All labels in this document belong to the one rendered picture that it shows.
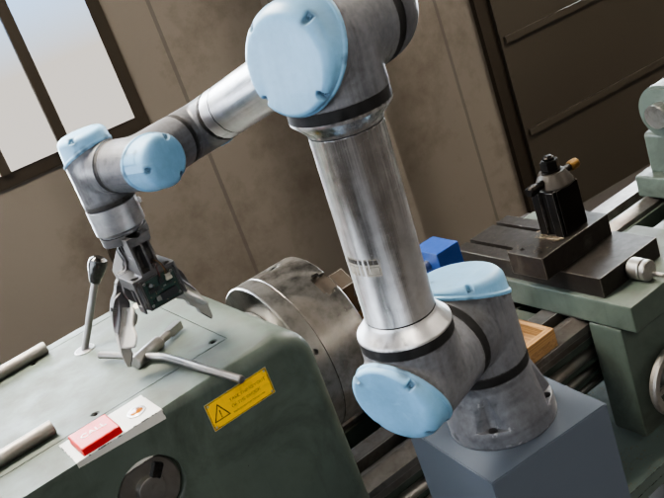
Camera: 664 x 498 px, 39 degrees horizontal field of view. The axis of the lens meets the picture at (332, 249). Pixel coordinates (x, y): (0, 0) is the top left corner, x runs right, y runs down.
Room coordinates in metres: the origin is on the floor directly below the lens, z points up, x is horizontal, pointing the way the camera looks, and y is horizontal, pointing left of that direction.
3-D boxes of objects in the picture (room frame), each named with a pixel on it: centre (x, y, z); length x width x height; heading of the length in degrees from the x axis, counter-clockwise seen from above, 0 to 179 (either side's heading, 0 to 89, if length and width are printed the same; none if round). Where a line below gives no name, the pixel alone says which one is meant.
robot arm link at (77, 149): (1.31, 0.27, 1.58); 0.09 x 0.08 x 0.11; 46
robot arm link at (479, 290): (1.09, -0.14, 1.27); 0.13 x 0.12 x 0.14; 136
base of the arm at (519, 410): (1.09, -0.14, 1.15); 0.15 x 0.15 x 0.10
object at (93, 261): (1.48, 0.38, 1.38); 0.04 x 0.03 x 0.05; 118
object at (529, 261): (1.77, -0.45, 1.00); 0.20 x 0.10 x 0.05; 118
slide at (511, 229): (1.84, -0.45, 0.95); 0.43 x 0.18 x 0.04; 28
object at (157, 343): (1.37, 0.31, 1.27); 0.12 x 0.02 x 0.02; 143
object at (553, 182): (1.78, -0.48, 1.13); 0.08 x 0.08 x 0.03
